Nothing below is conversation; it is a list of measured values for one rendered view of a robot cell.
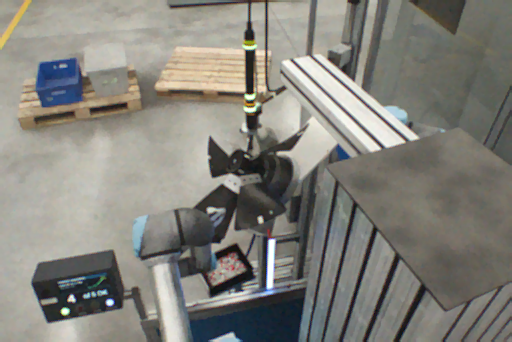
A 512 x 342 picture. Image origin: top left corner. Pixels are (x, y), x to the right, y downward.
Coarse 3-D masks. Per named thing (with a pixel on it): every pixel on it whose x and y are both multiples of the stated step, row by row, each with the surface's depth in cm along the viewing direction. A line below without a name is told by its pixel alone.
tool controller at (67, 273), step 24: (48, 264) 141; (72, 264) 140; (96, 264) 139; (48, 288) 135; (72, 288) 137; (96, 288) 140; (120, 288) 147; (48, 312) 139; (72, 312) 142; (96, 312) 144
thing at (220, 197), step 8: (216, 192) 191; (224, 192) 190; (232, 192) 189; (208, 200) 192; (216, 200) 191; (224, 200) 190; (232, 200) 189; (200, 208) 194; (216, 208) 191; (232, 208) 189; (224, 216) 190; (232, 216) 189; (224, 224) 190; (224, 232) 189
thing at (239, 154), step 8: (240, 152) 183; (232, 160) 186; (240, 160) 181; (248, 160) 182; (256, 160) 189; (264, 160) 188; (232, 168) 184; (240, 168) 180; (248, 168) 182; (256, 168) 186; (264, 168) 185; (240, 176) 184
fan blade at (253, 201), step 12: (240, 192) 175; (252, 192) 174; (264, 192) 174; (240, 204) 171; (252, 204) 169; (264, 204) 168; (276, 204) 167; (240, 216) 167; (252, 216) 165; (264, 216) 164; (276, 216) 162; (240, 228) 164
